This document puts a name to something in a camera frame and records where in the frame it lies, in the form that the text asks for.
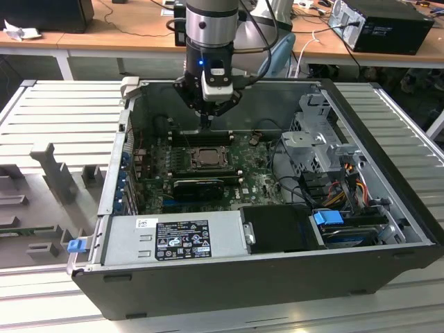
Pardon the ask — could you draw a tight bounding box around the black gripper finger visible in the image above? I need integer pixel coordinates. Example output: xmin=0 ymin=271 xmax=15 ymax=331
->
xmin=173 ymin=74 xmax=209 ymax=130
xmin=207 ymin=88 xmax=241 ymax=130

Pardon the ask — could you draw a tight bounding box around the silver topped CPU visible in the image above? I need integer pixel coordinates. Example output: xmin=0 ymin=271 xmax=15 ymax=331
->
xmin=196 ymin=148 xmax=225 ymax=164

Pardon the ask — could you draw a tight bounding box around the metal socket cover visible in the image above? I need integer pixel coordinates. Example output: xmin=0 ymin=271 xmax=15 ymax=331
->
xmin=189 ymin=146 xmax=232 ymax=171

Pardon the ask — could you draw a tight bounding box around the CPU socket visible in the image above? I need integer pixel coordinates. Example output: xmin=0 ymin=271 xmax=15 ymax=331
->
xmin=186 ymin=144 xmax=232 ymax=173

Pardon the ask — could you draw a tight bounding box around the small black box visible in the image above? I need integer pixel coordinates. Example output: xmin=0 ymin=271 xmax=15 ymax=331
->
xmin=173 ymin=19 xmax=188 ymax=47

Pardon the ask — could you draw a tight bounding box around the wooden desk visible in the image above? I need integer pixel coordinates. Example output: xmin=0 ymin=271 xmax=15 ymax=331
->
xmin=0 ymin=0 xmax=444 ymax=83

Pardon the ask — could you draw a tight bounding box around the pale blue teach pendant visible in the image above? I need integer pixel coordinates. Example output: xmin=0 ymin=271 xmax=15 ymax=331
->
xmin=268 ymin=33 xmax=296 ymax=72

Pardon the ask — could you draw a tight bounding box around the silver drive cage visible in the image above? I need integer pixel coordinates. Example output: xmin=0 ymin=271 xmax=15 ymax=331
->
xmin=279 ymin=92 xmax=368 ymax=174

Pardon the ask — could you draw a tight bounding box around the green motherboard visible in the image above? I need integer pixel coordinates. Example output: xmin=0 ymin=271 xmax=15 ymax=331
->
xmin=133 ymin=135 xmax=302 ymax=215

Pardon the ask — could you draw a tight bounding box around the black graphics card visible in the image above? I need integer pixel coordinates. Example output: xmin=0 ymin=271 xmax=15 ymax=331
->
xmin=171 ymin=178 xmax=226 ymax=211

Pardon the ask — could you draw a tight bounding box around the hard disk in blue carrier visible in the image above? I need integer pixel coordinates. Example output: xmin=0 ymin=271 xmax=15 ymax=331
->
xmin=310 ymin=207 xmax=389 ymax=249

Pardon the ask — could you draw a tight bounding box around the large black box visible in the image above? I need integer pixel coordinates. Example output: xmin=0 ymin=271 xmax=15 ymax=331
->
xmin=0 ymin=0 xmax=95 ymax=34

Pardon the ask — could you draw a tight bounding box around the grey parts rack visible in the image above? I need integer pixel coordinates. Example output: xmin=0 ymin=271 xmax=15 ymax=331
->
xmin=0 ymin=142 xmax=108 ymax=270

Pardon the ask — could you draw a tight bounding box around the grey power supply unit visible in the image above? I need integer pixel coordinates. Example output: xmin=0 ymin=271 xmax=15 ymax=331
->
xmin=88 ymin=210 xmax=256 ymax=268

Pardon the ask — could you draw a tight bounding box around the crumpled white paper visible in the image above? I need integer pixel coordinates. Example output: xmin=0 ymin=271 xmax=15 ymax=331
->
xmin=2 ymin=19 xmax=43 ymax=42

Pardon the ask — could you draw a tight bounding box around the black desktop computer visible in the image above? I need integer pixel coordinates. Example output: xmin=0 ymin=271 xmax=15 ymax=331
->
xmin=327 ymin=0 xmax=436 ymax=56

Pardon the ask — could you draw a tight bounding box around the black open PC case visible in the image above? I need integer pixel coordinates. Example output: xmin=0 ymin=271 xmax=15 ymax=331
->
xmin=65 ymin=78 xmax=444 ymax=322

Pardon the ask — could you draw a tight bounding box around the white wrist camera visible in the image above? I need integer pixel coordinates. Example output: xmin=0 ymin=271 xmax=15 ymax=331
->
xmin=200 ymin=59 xmax=234 ymax=102

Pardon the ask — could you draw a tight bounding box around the grey case handle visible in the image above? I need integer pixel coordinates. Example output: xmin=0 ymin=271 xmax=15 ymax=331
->
xmin=119 ymin=76 xmax=141 ymax=102

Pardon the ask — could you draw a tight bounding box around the black air duct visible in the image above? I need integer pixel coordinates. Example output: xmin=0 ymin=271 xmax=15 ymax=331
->
xmin=239 ymin=203 xmax=327 ymax=256

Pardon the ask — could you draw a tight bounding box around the coloured power wire bundle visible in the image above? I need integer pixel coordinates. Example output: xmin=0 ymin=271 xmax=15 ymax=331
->
xmin=324 ymin=161 xmax=370 ymax=211

